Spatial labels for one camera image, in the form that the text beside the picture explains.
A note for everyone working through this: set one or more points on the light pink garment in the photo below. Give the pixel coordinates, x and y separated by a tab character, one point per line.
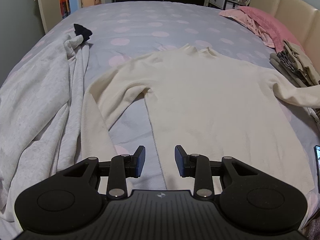
245	20

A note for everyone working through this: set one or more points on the phone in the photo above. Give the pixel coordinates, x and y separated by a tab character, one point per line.
317	160

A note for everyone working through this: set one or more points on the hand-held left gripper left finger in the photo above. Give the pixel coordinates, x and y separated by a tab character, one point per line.
141	162

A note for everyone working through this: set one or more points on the light grey sweatshirt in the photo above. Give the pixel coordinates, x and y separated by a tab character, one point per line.
37	100

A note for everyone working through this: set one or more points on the white nightstand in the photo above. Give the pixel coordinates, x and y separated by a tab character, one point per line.
220	1

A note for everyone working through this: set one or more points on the beige folded pants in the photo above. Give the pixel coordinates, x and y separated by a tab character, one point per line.
300	60

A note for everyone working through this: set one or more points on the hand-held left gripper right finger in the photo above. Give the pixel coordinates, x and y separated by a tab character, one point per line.
178	161

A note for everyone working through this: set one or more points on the bed with dotted sheet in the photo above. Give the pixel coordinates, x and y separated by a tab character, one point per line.
150	25

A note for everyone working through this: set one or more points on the black cloth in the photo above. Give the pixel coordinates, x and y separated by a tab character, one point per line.
81	30

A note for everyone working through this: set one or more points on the pink pillow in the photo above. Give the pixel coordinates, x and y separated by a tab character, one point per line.
270	22

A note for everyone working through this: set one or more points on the beige headboard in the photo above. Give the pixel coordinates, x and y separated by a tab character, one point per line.
295	7

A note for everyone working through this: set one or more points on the cream door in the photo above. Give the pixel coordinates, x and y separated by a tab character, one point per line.
50	5

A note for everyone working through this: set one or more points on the cream sweater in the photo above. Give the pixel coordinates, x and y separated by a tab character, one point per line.
200	100

